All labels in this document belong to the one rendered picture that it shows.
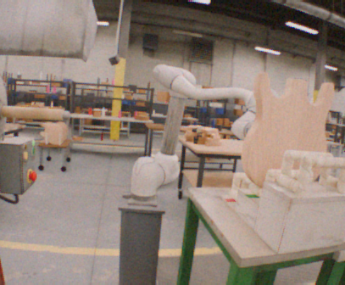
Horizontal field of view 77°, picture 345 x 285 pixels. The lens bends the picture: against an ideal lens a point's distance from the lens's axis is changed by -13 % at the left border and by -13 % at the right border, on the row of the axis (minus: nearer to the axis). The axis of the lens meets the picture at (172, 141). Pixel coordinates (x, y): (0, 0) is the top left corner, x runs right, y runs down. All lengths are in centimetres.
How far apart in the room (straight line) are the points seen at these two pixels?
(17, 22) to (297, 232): 88
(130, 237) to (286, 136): 108
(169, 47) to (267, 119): 1145
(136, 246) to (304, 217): 110
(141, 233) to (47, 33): 124
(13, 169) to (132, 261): 97
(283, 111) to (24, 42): 77
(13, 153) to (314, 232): 105
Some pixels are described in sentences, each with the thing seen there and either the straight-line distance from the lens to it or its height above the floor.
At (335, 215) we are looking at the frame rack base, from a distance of 84.
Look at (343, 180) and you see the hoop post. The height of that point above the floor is 115.
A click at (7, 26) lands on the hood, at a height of 145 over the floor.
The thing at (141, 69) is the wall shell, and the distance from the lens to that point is 1183.
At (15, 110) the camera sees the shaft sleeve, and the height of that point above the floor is 126.
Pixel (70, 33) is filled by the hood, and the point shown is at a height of 144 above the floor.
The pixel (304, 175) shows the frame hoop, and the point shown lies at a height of 116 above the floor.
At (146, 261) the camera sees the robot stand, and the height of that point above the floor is 33.
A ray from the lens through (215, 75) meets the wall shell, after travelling 1262.
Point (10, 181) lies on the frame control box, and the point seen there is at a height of 98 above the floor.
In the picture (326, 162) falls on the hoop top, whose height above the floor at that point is 120.
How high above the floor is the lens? 130
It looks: 8 degrees down
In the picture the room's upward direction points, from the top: 6 degrees clockwise
